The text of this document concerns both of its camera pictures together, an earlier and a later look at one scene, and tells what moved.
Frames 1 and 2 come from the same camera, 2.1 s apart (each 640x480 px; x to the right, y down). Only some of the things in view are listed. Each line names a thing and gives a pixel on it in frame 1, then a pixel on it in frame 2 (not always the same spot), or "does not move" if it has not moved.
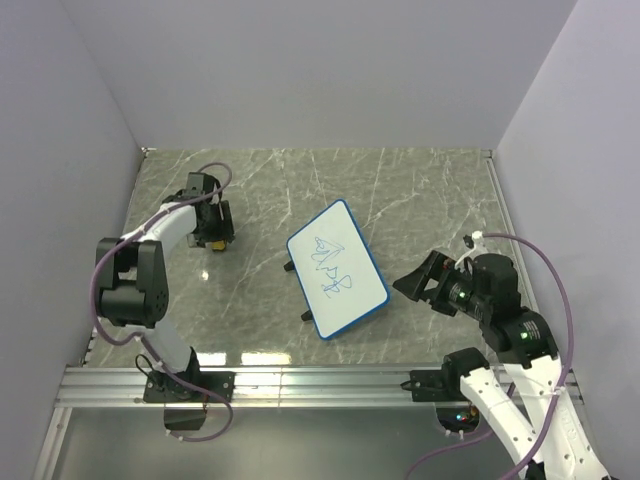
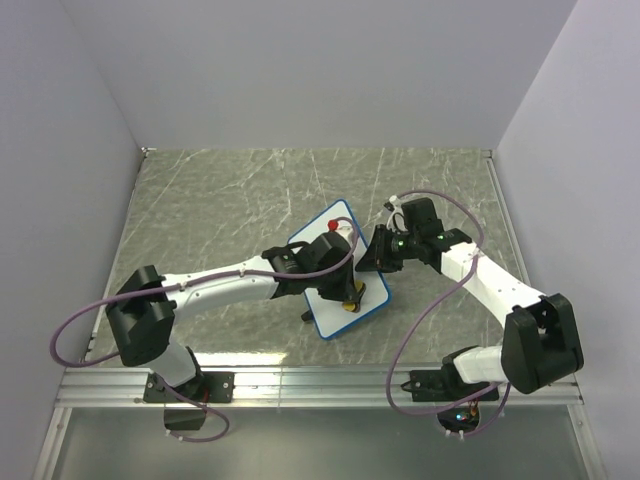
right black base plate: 436,386 does not move
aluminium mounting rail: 326,388 does not move
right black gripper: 413,283 -> 376,257
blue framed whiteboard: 339,278 does not move
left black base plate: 160,389 does not move
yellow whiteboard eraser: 218,245 -> 354,307
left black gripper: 223,230 -> 347,291
